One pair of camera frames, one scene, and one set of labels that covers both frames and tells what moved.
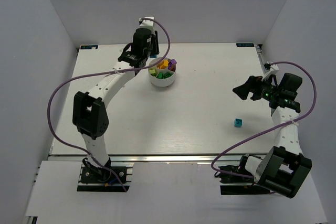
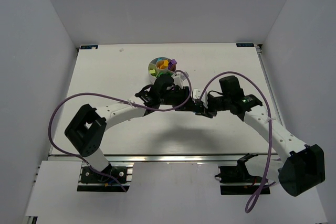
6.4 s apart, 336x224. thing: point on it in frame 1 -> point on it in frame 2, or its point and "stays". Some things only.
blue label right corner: [245, 44] stays
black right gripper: [256, 89] -> [207, 106]
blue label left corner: [88, 46] stays
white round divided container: [159, 74] stays
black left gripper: [156, 43] -> [181, 97]
